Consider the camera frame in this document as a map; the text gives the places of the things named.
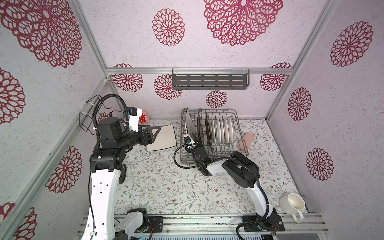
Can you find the pink pig plush toy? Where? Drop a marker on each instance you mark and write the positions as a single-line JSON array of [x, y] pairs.
[[144, 117]]

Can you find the pink sponge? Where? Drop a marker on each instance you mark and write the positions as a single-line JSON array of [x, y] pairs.
[[246, 141]]

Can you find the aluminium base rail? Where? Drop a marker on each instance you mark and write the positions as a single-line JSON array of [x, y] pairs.
[[225, 224]]

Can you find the black wire wall basket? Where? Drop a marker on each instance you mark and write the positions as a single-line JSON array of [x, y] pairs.
[[85, 119]]

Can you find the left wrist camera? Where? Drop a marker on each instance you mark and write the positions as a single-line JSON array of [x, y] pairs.
[[133, 118]]

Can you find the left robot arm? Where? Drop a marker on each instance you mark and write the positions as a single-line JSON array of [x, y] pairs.
[[107, 171]]

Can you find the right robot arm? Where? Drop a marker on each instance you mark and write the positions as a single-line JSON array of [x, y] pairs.
[[246, 174]]

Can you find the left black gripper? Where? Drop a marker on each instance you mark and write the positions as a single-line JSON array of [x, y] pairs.
[[149, 139]]

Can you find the white ceramic mug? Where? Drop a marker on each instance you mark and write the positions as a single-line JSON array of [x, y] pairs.
[[294, 205]]

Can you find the white round plate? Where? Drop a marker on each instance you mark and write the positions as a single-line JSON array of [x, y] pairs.
[[231, 131], [213, 128], [219, 130], [226, 131]]

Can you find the grey wire dish rack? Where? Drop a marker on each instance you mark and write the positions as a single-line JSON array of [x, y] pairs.
[[219, 149]]

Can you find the grey wall shelf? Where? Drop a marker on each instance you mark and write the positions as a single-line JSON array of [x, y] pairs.
[[189, 81]]

